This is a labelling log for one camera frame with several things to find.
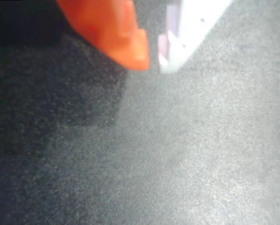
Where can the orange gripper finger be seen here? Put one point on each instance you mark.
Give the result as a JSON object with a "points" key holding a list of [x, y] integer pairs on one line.
{"points": [[112, 30]]}

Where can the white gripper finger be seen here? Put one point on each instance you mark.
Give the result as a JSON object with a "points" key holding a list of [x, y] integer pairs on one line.
{"points": [[191, 28]]}

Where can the dark grey felt mat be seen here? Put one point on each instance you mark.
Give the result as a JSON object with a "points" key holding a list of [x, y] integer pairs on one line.
{"points": [[177, 145]]}

